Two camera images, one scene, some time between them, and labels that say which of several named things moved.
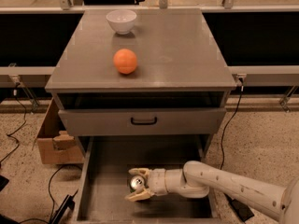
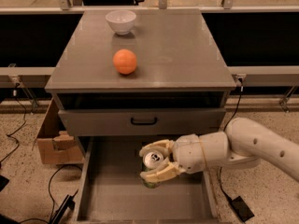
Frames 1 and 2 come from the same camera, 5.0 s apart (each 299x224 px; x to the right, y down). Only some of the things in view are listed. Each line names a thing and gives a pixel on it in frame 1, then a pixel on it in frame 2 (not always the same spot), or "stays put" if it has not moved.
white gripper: [157, 180] to [188, 153]
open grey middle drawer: [105, 179] stays put
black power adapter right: [244, 212] stays put
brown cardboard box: [55, 146] stays put
